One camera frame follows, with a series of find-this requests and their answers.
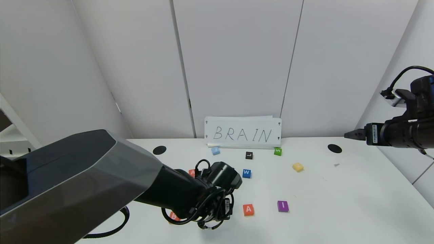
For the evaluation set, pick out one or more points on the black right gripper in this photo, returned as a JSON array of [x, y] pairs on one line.
[[374, 134]]

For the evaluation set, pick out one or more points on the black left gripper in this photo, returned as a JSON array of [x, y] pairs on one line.
[[226, 207]]

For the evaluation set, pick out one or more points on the orange block letter A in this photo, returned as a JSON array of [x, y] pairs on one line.
[[192, 172], [248, 209]]

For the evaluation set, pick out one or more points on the orange block letter B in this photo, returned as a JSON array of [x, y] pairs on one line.
[[174, 217]]

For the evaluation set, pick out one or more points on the purple block letter I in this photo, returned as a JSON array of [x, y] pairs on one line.
[[283, 206]]

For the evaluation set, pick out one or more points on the yellow letter block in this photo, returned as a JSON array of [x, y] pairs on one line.
[[298, 167]]

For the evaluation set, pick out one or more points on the white BRAIN sign board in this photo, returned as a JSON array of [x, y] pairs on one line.
[[242, 133]]

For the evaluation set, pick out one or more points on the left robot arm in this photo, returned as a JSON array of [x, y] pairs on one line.
[[67, 176]]

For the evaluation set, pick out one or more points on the black table grommet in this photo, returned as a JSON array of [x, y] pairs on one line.
[[159, 149], [334, 148]]

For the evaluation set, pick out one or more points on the blue block letter W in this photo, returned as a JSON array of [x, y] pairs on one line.
[[247, 173]]

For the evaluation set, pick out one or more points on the black block letter L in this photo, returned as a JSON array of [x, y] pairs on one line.
[[249, 155]]

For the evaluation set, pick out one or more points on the light blue letter block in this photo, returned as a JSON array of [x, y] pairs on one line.
[[216, 150]]

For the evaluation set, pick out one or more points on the green block letter S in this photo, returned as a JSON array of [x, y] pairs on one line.
[[278, 151]]

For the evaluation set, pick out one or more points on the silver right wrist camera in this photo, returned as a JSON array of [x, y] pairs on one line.
[[395, 100]]

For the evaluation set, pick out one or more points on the white wall panel bracket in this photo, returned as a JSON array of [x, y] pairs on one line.
[[119, 108]]

